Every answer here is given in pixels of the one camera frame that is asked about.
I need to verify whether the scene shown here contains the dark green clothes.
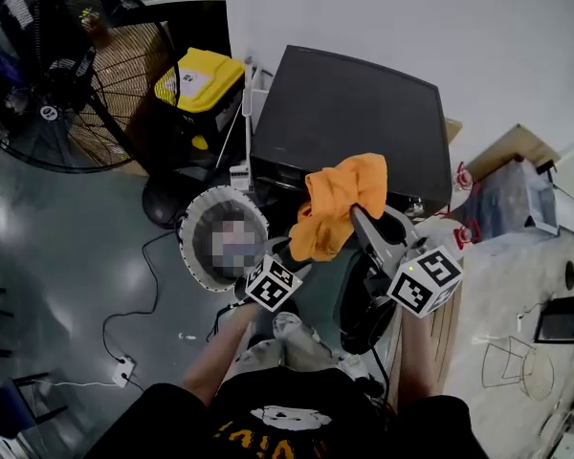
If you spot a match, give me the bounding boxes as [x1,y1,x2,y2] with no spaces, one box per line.
[294,249,364,359]

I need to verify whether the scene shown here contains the person's black printed shirt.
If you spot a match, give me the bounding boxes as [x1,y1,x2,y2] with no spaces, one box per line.
[83,368,489,459]

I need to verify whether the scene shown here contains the brown cardboard box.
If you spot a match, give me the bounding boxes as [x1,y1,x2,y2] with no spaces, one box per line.
[83,20,179,177]

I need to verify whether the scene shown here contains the person's light grey trousers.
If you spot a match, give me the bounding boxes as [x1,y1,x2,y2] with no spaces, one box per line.
[236,311,370,383]

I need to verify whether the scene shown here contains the wire frame basket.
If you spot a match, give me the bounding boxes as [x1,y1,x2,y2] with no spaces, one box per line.
[480,335,556,404]

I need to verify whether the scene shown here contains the white laundry basket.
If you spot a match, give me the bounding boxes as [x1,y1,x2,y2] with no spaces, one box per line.
[178,185,271,294]

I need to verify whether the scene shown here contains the blue chair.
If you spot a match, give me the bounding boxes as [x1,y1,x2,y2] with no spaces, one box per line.
[0,370,71,445]

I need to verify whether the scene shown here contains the thin white cable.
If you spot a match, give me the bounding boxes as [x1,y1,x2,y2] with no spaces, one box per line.
[28,377,119,388]

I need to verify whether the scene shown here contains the grey blue clothes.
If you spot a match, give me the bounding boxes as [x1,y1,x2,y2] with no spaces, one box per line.
[210,211,267,281]

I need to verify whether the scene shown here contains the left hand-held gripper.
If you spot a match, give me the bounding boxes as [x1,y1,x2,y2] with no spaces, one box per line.
[233,236,312,313]

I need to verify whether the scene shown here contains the person's right forearm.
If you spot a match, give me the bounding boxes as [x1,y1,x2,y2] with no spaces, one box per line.
[395,306,442,408]

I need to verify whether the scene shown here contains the black floor cable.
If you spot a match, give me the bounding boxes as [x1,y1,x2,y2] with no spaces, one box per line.
[100,229,181,368]

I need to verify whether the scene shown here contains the black bin with yellow lid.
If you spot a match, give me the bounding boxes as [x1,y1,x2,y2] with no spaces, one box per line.
[153,47,246,152]

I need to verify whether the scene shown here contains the black flat tray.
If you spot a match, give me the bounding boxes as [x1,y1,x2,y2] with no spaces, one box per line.
[534,293,574,345]

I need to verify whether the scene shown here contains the orange clothes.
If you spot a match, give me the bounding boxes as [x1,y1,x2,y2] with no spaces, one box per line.
[288,152,389,263]

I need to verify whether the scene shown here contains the clear box with red latches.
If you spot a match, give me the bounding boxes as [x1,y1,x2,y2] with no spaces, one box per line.
[452,160,562,247]

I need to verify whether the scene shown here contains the tan cardboard box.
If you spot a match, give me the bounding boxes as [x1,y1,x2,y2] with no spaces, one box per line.
[466,122,562,184]

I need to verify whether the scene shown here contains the white stick vacuum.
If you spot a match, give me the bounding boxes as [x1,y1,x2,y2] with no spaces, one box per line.
[228,55,270,191]

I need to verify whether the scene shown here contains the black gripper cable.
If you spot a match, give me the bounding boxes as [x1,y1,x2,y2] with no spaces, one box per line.
[368,344,394,416]

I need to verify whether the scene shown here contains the person's left forearm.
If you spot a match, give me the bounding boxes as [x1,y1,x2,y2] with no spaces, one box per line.
[181,301,260,406]

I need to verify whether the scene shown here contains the large black floor fan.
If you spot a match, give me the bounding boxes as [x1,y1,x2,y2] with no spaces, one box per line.
[0,0,195,231]

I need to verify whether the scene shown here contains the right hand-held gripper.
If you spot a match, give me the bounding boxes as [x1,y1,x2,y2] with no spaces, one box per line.
[349,203,464,318]

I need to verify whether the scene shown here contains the white power strip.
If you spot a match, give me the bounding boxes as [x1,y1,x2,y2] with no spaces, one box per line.
[112,355,138,389]

